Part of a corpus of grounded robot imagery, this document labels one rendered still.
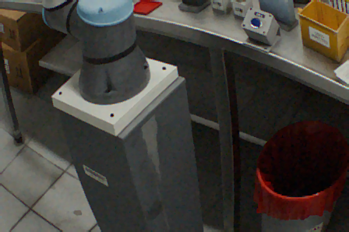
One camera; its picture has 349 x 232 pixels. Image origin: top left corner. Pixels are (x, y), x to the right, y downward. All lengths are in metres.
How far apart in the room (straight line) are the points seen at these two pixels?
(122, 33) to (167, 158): 0.31
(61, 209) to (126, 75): 1.18
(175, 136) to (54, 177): 1.18
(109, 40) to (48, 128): 1.57
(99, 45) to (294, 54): 0.46
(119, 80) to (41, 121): 1.57
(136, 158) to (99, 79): 0.17
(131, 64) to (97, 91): 0.08
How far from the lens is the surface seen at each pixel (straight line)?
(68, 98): 1.34
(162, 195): 1.45
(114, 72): 1.27
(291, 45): 1.48
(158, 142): 1.36
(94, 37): 1.23
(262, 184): 1.73
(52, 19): 1.33
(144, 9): 1.65
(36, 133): 2.76
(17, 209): 2.44
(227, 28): 1.53
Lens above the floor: 1.69
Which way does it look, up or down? 39 degrees down
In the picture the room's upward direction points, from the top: 9 degrees counter-clockwise
